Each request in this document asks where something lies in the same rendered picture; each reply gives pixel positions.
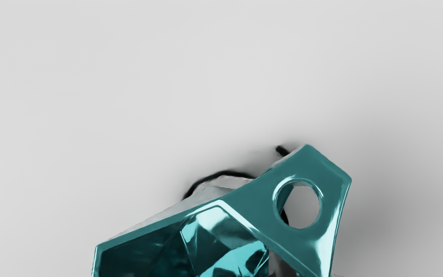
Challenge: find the teal faceted mug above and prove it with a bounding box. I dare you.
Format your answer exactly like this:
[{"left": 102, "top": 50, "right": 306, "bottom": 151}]
[{"left": 92, "top": 144, "right": 352, "bottom": 277}]

